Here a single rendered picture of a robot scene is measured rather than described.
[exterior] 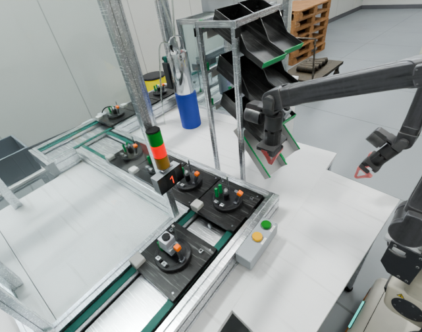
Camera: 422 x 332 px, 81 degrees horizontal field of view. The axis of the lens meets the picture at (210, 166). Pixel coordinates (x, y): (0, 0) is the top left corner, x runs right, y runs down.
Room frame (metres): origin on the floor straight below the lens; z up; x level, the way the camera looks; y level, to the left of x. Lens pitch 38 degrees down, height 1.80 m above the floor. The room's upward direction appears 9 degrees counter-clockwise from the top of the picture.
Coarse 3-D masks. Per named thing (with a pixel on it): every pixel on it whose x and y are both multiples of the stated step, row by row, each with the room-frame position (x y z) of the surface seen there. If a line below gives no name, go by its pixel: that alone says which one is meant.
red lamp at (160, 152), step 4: (164, 144) 0.74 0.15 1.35; (152, 148) 0.72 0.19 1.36; (156, 148) 0.72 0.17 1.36; (160, 148) 0.72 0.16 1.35; (164, 148) 0.73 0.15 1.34; (152, 152) 0.73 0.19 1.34; (156, 152) 0.72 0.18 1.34; (160, 152) 0.72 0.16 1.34; (164, 152) 0.73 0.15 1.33; (156, 156) 0.72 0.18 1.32; (160, 156) 0.72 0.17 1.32; (164, 156) 0.72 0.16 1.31
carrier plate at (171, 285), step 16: (176, 224) 0.70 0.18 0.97; (192, 240) 0.61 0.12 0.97; (144, 256) 0.57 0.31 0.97; (192, 256) 0.54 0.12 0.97; (208, 256) 0.53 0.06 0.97; (144, 272) 0.50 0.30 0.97; (160, 272) 0.49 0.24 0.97; (176, 272) 0.48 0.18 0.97; (192, 272) 0.47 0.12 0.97; (160, 288) 0.44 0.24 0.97; (176, 288) 0.43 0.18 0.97
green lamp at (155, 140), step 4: (160, 132) 0.73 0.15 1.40; (148, 136) 0.72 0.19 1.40; (152, 136) 0.72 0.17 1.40; (156, 136) 0.72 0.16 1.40; (160, 136) 0.73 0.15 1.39; (148, 140) 0.73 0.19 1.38; (152, 140) 0.72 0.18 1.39; (156, 140) 0.72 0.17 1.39; (160, 140) 0.72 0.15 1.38; (152, 144) 0.72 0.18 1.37; (156, 144) 0.72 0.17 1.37; (160, 144) 0.72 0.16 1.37
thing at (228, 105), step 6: (228, 90) 1.09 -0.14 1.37; (234, 90) 1.12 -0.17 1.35; (222, 96) 1.08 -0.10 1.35; (228, 96) 1.11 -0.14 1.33; (234, 96) 1.14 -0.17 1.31; (222, 102) 1.08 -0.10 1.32; (228, 102) 1.04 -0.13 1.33; (234, 102) 1.02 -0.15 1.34; (246, 102) 1.12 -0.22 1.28; (228, 108) 1.05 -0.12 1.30; (234, 108) 1.01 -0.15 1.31; (234, 114) 1.02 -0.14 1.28; (246, 126) 0.96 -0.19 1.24; (252, 126) 0.98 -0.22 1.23; (258, 126) 0.98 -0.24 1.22; (252, 132) 0.93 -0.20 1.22; (258, 132) 0.94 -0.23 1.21; (258, 138) 0.90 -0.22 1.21
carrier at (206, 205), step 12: (228, 180) 0.93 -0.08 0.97; (216, 192) 0.80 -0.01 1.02; (228, 192) 0.79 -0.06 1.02; (252, 192) 0.82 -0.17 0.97; (192, 204) 0.78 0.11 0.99; (204, 204) 0.79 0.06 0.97; (216, 204) 0.76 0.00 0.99; (228, 204) 0.75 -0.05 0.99; (240, 204) 0.75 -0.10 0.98; (252, 204) 0.75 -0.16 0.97; (204, 216) 0.73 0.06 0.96; (216, 216) 0.71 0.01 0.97; (228, 216) 0.70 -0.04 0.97; (240, 216) 0.69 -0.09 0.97; (228, 228) 0.64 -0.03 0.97
